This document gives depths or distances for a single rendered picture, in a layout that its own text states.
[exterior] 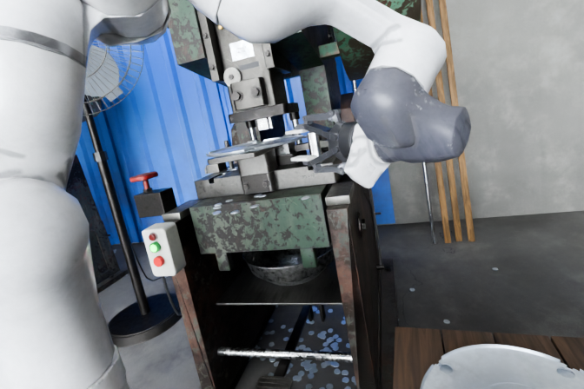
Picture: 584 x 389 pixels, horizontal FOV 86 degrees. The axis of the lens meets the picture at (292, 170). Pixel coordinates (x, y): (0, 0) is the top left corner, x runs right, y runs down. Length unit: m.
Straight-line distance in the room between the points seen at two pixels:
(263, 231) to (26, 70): 0.63
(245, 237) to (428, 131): 0.60
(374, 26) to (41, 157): 0.47
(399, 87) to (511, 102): 1.83
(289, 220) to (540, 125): 1.79
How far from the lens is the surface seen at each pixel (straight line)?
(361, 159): 0.55
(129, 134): 2.89
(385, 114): 0.45
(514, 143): 2.30
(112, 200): 1.67
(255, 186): 0.91
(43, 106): 0.43
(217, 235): 0.94
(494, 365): 0.74
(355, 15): 0.51
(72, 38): 0.46
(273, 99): 0.96
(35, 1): 0.46
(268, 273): 1.03
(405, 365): 0.73
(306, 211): 0.82
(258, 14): 0.44
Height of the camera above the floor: 0.85
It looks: 9 degrees down
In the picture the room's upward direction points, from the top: 11 degrees counter-clockwise
